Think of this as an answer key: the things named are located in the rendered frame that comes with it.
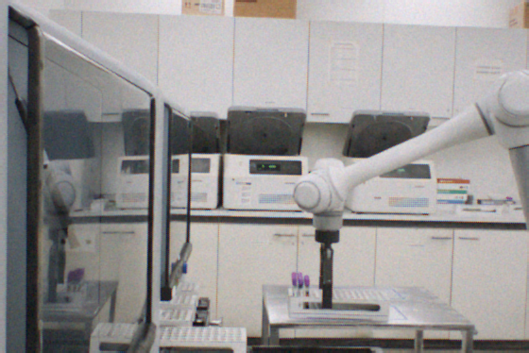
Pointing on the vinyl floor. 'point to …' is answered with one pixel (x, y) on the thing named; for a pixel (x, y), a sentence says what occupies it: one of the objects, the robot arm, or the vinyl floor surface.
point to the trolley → (429, 307)
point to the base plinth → (390, 343)
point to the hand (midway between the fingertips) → (325, 295)
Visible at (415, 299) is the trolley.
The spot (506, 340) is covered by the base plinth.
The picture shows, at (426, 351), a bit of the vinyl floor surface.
